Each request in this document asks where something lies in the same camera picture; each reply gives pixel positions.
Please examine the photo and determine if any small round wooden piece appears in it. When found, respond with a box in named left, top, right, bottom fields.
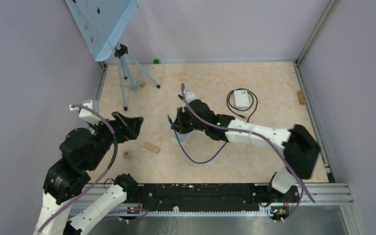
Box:
left=122, top=151, right=132, bottom=159

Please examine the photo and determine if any wooden block near left arm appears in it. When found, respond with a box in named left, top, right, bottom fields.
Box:
left=143, top=142, right=160, bottom=154

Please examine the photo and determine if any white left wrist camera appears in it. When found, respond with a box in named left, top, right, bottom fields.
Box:
left=69, top=99, right=101, bottom=125

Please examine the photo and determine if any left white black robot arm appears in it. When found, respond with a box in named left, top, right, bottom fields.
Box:
left=34, top=112, right=144, bottom=235

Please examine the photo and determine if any grey network switch box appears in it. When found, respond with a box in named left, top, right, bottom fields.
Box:
left=172, top=131, right=194, bottom=145

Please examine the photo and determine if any blue perforated metal panel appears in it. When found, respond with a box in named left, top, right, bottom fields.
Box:
left=65, top=0, right=141, bottom=62

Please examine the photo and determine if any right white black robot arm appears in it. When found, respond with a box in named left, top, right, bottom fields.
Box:
left=168, top=99, right=321, bottom=202

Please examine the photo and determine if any blue ethernet cable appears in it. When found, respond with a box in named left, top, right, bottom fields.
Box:
left=166, top=114, right=228, bottom=165

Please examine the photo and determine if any wooden block at right edge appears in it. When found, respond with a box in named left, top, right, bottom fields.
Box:
left=297, top=90, right=306, bottom=105

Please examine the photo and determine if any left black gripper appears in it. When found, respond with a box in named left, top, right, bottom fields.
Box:
left=86, top=110, right=144, bottom=170

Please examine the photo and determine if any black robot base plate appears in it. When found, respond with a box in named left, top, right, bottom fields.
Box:
left=126, top=183, right=300, bottom=212

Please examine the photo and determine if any white power adapter box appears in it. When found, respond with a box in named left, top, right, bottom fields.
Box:
left=233, top=90, right=250, bottom=109

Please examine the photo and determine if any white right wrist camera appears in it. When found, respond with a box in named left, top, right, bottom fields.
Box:
left=184, top=91, right=197, bottom=103

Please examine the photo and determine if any white slotted cable duct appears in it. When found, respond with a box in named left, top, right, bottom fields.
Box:
left=70, top=207, right=273, bottom=217

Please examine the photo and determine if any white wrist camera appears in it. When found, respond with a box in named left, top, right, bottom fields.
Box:
left=69, top=99, right=101, bottom=125
left=184, top=91, right=197, bottom=103

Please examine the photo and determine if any blue tripod stand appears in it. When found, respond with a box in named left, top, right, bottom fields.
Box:
left=114, top=44, right=161, bottom=111

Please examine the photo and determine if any black power cable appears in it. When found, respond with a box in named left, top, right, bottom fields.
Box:
left=226, top=88, right=259, bottom=123

